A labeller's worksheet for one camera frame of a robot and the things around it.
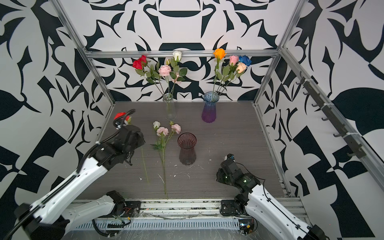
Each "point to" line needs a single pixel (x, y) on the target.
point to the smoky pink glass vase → (187, 142)
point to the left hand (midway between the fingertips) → (140, 133)
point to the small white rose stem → (156, 125)
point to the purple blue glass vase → (209, 113)
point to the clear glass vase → (170, 111)
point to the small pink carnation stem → (164, 132)
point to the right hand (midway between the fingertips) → (218, 174)
